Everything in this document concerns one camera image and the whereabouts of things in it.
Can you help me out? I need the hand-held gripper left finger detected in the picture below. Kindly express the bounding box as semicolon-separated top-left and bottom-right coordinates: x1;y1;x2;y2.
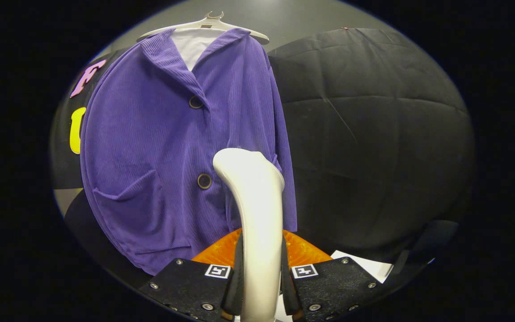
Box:
138;228;245;322

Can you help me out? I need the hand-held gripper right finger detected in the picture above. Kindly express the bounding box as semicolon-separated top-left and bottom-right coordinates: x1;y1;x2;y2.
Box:
281;229;390;322

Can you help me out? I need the white garment steamer with hose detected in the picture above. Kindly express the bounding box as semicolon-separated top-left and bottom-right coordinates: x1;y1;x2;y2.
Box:
213;148;286;322

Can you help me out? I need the purple corduroy jacket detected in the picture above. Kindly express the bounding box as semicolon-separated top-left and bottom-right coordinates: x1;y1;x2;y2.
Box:
80;28;298;276

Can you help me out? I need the white undershirt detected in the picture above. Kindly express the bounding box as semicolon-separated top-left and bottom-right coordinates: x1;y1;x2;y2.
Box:
170;28;224;71

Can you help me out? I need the beige clothes hanger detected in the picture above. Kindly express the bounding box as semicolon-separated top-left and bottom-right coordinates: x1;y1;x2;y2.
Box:
137;11;270;45

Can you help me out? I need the white paper sheet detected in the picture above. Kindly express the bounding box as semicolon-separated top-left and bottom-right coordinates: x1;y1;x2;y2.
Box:
331;250;393;284

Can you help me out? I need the black backdrop cloth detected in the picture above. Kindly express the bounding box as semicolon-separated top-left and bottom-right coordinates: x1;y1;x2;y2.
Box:
266;28;477;264
50;47;128;191

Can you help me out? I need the grey cabinet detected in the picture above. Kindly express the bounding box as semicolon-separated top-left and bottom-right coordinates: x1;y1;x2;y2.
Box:
53;188;151;289

